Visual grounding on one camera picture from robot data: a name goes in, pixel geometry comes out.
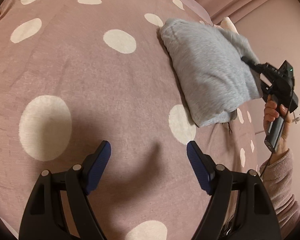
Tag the pink and cream pillow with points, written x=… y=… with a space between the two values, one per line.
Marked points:
x=227 y=24

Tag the mauve polka dot duvet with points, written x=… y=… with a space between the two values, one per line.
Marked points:
x=76 y=72

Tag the person's right hand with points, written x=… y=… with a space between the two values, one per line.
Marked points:
x=270 y=114

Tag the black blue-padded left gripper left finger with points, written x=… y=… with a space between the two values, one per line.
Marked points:
x=58 y=206

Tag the white wall power socket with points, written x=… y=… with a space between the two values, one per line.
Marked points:
x=296 y=116

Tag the pink sweater right forearm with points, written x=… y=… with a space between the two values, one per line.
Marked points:
x=277 y=179

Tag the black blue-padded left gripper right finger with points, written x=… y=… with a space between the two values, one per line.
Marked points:
x=239 y=206

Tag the grey sweatshirt with white trim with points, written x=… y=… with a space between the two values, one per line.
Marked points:
x=213 y=78

